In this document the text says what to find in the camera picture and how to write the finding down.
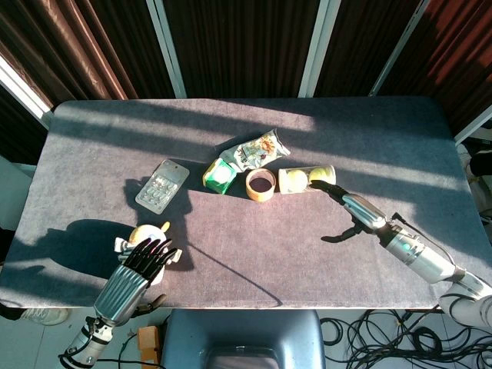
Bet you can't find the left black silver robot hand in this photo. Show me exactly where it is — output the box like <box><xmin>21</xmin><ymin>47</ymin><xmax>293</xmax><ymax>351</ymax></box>
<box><xmin>94</xmin><ymin>237</ymin><xmax>183</xmax><ymax>328</ymax></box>

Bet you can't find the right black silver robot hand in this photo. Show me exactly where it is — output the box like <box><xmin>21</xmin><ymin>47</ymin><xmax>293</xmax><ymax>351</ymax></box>
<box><xmin>309</xmin><ymin>179</ymin><xmax>388</xmax><ymax>244</ymax></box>

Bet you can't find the yellow plush toy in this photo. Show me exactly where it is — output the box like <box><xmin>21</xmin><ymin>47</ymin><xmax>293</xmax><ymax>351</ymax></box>
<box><xmin>114</xmin><ymin>221</ymin><xmax>182</xmax><ymax>286</ymax></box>

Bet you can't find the yellow tennis ball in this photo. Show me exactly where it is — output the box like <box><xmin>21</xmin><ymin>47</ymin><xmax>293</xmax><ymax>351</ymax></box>
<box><xmin>286</xmin><ymin>170</ymin><xmax>309</xmax><ymax>193</ymax></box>
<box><xmin>308</xmin><ymin>167</ymin><xmax>332</xmax><ymax>186</ymax></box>

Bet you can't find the orange box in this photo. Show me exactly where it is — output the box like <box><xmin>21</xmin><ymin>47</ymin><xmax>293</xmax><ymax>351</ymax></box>
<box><xmin>137</xmin><ymin>325</ymin><xmax>161</xmax><ymax>369</ymax></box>

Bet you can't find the clear plastic ball tube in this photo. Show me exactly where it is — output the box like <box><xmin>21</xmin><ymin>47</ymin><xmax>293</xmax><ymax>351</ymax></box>
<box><xmin>278</xmin><ymin>164</ymin><xmax>337</xmax><ymax>195</ymax></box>

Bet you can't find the white sneaker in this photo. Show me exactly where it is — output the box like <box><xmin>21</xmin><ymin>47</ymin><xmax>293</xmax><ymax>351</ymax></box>
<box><xmin>18</xmin><ymin>307</ymin><xmax>70</xmax><ymax>327</ymax></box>

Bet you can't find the yellow tape roll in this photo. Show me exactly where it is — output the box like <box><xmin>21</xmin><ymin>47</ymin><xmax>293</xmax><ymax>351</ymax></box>
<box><xmin>245</xmin><ymin>168</ymin><xmax>277</xmax><ymax>201</ymax></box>

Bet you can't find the silver blister pack card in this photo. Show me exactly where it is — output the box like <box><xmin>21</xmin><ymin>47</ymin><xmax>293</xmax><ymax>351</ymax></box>
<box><xmin>135</xmin><ymin>159</ymin><xmax>191</xmax><ymax>215</ymax></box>

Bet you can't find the blue grey tablecloth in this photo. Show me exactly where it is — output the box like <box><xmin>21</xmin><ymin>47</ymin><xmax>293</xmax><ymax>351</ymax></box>
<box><xmin>0</xmin><ymin>98</ymin><xmax>492</xmax><ymax>311</ymax></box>

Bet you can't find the crumpled snack bag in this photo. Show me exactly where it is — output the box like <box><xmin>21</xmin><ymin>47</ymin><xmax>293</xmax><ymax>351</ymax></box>
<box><xmin>219</xmin><ymin>129</ymin><xmax>291</xmax><ymax>173</ymax></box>

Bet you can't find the blue grey robot torso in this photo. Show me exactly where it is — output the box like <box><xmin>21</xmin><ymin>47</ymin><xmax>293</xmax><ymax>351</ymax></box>
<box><xmin>161</xmin><ymin>309</ymin><xmax>327</xmax><ymax>369</ymax></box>

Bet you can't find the green cube box white lid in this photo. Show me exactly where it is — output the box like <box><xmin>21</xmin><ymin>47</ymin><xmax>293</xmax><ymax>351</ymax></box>
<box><xmin>202</xmin><ymin>157</ymin><xmax>238</xmax><ymax>196</ymax></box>

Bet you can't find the dark brown curtain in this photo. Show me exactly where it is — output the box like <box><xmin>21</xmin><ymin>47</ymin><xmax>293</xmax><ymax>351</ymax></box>
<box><xmin>378</xmin><ymin>0</ymin><xmax>492</xmax><ymax>134</ymax></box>
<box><xmin>163</xmin><ymin>0</ymin><xmax>321</xmax><ymax>99</ymax></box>
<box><xmin>0</xmin><ymin>0</ymin><xmax>176</xmax><ymax>107</ymax></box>
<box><xmin>314</xmin><ymin>0</ymin><xmax>424</xmax><ymax>98</ymax></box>

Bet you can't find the black cable tangle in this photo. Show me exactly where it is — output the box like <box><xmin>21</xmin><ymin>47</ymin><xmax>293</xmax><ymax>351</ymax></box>
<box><xmin>319</xmin><ymin>306</ymin><xmax>492</xmax><ymax>369</ymax></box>

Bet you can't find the white frame post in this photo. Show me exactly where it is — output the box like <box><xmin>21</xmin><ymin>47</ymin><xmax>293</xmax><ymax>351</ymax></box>
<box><xmin>454</xmin><ymin>111</ymin><xmax>492</xmax><ymax>145</ymax></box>
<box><xmin>0</xmin><ymin>55</ymin><xmax>54</xmax><ymax>130</ymax></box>
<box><xmin>145</xmin><ymin>0</ymin><xmax>188</xmax><ymax>99</ymax></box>
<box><xmin>368</xmin><ymin>0</ymin><xmax>431</xmax><ymax>97</ymax></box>
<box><xmin>298</xmin><ymin>0</ymin><xmax>341</xmax><ymax>98</ymax></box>

